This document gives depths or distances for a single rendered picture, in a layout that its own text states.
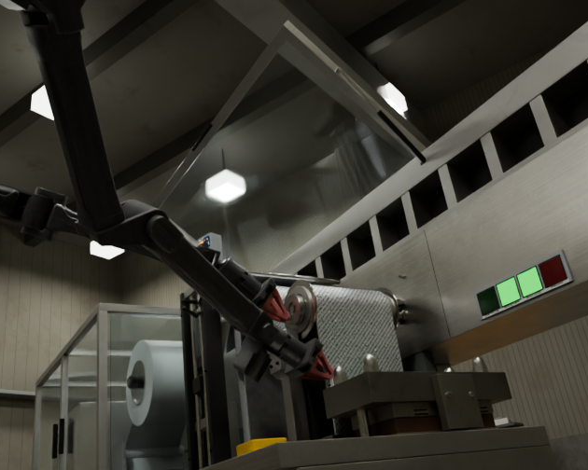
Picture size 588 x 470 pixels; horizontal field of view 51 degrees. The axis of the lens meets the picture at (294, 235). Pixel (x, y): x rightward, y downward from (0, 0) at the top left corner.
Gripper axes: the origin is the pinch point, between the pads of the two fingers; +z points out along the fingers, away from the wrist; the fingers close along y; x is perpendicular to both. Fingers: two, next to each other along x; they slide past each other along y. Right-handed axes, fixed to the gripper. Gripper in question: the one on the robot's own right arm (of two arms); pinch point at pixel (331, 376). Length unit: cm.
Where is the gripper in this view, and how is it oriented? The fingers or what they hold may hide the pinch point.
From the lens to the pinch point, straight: 143.3
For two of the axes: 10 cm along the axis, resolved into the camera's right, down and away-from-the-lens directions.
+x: 3.2, -7.1, 6.2
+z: 8.0, 5.6, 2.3
